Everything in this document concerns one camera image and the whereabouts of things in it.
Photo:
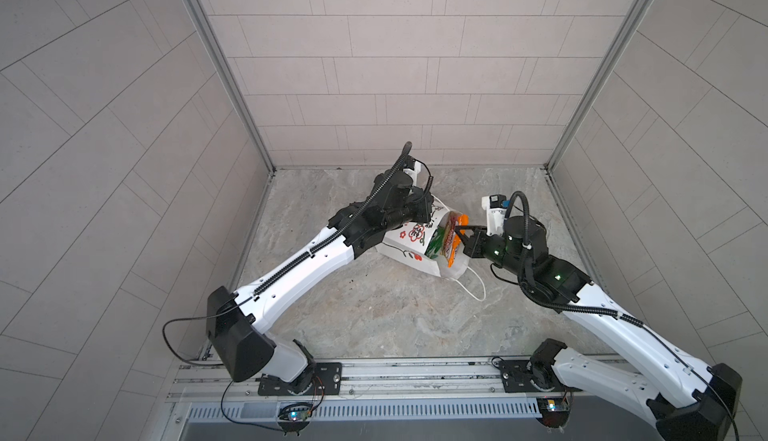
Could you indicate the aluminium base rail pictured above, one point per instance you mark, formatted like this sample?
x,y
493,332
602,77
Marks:
x,y
390,378

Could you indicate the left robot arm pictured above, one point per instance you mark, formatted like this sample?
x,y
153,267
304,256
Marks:
x,y
238,321

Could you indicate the orange Fox's fruits candy bag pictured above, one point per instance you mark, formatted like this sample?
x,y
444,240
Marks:
x,y
451,240

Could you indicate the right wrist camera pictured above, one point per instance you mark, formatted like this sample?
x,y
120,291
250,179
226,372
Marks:
x,y
495,207

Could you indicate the green Fox's spring tea bag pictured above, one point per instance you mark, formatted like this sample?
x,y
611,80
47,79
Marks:
x,y
435,245

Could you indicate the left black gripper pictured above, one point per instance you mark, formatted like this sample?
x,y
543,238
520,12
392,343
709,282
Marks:
x,y
420,201

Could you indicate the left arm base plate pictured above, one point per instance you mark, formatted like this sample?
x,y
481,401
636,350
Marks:
x,y
316,378

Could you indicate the left controller board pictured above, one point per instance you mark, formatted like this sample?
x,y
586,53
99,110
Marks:
x,y
295,413

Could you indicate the controller board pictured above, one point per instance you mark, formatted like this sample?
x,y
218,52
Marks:
x,y
555,412
295,413

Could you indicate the white flowered paper bag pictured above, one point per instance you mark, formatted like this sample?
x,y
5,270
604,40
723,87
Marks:
x,y
408,243

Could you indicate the right controller board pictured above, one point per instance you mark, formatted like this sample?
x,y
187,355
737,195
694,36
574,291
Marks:
x,y
555,412

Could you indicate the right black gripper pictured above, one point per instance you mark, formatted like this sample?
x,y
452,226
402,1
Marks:
x,y
475,241

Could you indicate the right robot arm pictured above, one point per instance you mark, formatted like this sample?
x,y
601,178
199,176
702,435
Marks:
x,y
683,397

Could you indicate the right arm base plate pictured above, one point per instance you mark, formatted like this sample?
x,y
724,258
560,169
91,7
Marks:
x,y
526,376

